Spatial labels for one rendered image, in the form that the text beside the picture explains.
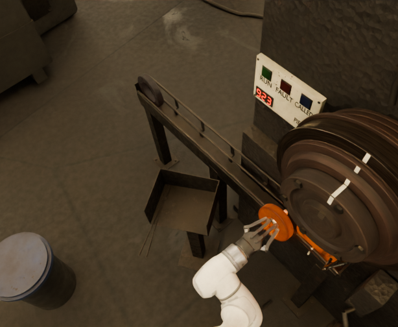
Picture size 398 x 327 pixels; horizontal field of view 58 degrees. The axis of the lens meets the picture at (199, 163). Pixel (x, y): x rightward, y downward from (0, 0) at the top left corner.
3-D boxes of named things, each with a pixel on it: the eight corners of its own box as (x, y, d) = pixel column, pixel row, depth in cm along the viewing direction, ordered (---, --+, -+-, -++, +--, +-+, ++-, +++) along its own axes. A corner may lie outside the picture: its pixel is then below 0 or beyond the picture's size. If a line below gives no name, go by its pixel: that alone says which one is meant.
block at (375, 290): (360, 283, 139) (382, 265, 119) (377, 299, 136) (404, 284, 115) (341, 302, 136) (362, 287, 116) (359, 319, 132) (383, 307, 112)
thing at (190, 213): (179, 230, 215) (159, 167, 154) (222, 240, 210) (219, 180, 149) (168, 263, 205) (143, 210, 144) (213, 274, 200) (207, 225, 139)
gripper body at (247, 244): (233, 246, 138) (251, 230, 141) (248, 263, 135) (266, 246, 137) (233, 240, 132) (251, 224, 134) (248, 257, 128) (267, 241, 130)
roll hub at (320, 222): (285, 197, 115) (300, 148, 91) (358, 264, 102) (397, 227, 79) (273, 208, 113) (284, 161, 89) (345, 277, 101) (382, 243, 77)
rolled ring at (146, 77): (154, 87, 172) (159, 84, 173) (133, 69, 182) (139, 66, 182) (162, 113, 187) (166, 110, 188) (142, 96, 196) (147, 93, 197)
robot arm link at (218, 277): (216, 248, 137) (236, 276, 138) (185, 276, 133) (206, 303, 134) (224, 252, 126) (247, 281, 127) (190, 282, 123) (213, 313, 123)
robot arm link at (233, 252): (238, 274, 134) (249, 263, 135) (237, 268, 126) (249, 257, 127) (222, 255, 138) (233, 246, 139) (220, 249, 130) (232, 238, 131)
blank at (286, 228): (264, 195, 139) (258, 200, 137) (296, 219, 129) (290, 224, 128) (262, 220, 149) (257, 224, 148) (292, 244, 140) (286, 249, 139)
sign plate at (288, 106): (257, 92, 128) (260, 52, 113) (314, 135, 116) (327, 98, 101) (252, 95, 127) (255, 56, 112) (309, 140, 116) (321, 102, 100)
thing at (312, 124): (282, 174, 130) (306, 81, 90) (396, 275, 109) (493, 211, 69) (269, 185, 128) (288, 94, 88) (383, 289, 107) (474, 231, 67)
